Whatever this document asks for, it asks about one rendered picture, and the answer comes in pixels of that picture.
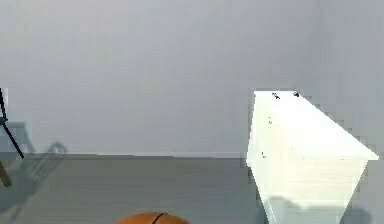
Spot orange basketball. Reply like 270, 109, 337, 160
114, 211, 191, 224

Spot white chest of drawers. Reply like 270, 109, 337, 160
245, 89, 380, 224

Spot black-framed chair with wooden legs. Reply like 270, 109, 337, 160
0, 87, 26, 188

